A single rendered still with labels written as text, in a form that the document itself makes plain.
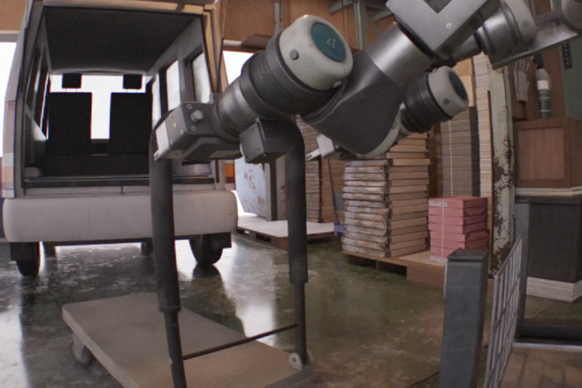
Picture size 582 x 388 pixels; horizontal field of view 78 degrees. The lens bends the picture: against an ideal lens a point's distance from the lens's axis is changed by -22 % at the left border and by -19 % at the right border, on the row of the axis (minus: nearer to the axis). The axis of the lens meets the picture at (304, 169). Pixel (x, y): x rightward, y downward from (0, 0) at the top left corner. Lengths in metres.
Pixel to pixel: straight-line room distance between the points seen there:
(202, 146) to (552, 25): 0.65
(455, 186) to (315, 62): 2.57
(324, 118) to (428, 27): 0.16
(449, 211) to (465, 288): 2.18
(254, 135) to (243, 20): 4.73
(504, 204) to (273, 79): 1.85
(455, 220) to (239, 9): 3.68
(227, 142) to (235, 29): 4.59
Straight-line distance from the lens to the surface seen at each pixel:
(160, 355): 1.11
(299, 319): 0.97
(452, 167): 2.97
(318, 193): 4.66
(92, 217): 2.44
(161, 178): 0.72
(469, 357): 0.36
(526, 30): 0.75
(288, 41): 0.44
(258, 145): 0.49
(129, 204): 2.45
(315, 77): 0.44
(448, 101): 0.69
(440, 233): 2.58
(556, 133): 2.16
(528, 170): 2.22
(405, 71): 0.49
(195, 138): 0.54
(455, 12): 0.42
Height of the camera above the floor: 0.65
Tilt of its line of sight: level
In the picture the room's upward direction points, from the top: 1 degrees counter-clockwise
